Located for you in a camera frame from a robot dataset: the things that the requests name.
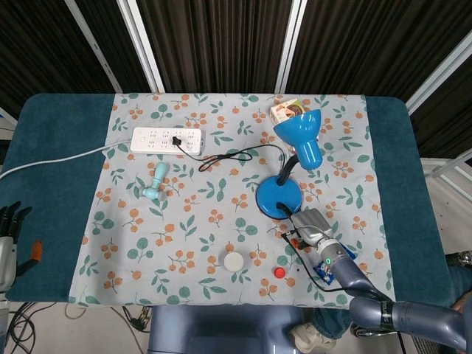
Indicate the white aluminium frame post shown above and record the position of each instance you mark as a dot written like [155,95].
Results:
[92,44]
[291,44]
[439,77]
[142,44]

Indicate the white aluminium frame rail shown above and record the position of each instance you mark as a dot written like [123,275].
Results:
[446,173]

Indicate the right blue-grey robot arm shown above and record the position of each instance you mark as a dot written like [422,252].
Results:
[405,317]

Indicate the white power strip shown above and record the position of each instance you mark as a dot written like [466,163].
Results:
[147,142]

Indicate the teal plush table cover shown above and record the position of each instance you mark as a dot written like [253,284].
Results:
[55,147]

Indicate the blue-grey robot torso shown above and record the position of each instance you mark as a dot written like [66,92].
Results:
[221,332]

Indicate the dark pleated curtain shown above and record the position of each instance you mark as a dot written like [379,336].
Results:
[221,37]

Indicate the beige sneaker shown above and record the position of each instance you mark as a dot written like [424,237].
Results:
[309,337]

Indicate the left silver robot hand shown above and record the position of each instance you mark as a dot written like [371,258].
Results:
[7,258]

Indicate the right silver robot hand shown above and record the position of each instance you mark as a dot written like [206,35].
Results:
[311,225]

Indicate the cookie snack box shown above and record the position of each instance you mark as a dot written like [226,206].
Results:
[285,110]

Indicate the teal trouser leg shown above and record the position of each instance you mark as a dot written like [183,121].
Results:
[332,321]

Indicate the blue desk lamp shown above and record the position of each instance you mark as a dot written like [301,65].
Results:
[306,147]

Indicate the black power plug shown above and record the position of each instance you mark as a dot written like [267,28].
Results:
[176,141]

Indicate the blue Oreo bag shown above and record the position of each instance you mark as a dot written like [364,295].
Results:
[321,271]

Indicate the white round cap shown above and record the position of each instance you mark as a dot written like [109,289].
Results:
[234,262]

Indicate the floral orange fruit tablecloth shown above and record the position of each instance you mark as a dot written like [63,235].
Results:
[221,228]

